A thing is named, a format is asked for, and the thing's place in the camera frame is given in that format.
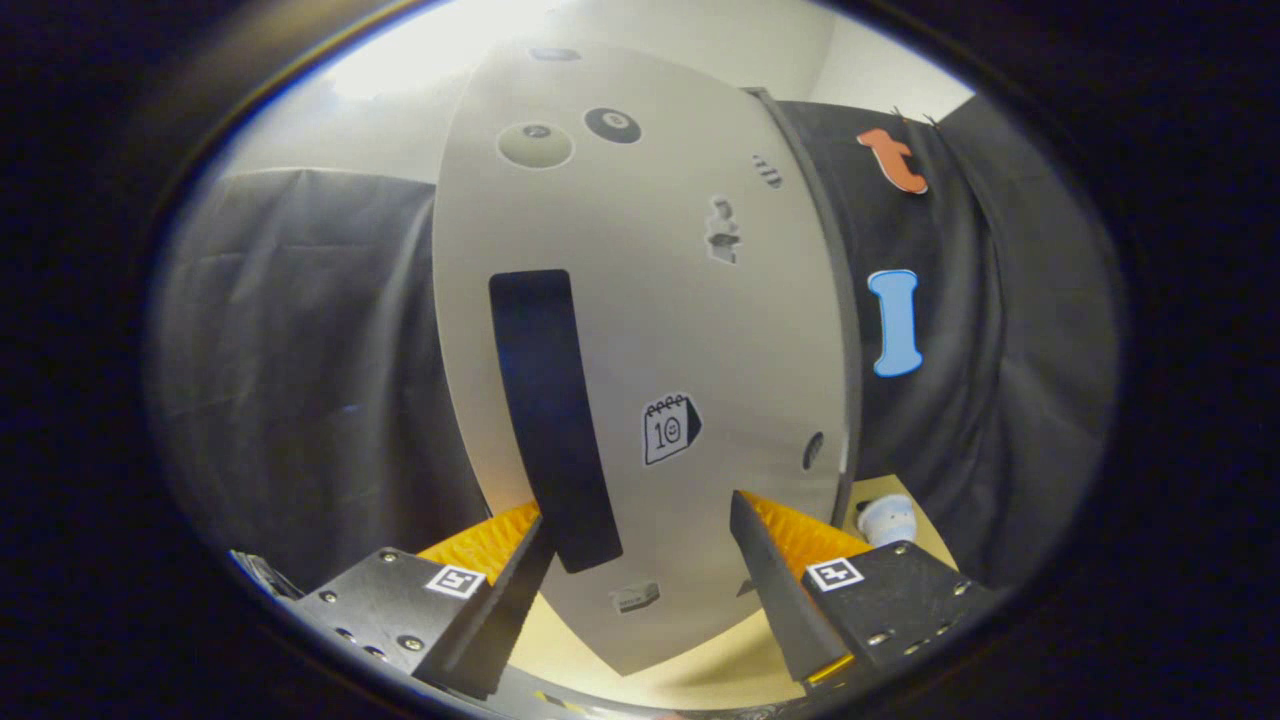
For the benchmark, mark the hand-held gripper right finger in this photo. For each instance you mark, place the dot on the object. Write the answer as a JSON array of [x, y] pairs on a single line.
[[775, 590]]

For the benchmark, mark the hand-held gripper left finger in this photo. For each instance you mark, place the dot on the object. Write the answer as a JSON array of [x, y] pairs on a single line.
[[500, 620]]

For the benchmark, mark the white cabinet door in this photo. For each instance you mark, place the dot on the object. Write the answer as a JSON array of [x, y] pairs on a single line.
[[650, 300]]

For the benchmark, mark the small white round bottle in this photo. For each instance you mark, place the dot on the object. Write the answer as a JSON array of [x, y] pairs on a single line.
[[888, 522]]

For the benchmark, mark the grey cabinet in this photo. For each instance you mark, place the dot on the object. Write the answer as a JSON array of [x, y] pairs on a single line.
[[852, 360]]

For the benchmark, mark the black backdrop cloth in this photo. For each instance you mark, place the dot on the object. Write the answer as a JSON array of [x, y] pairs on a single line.
[[300, 350]]

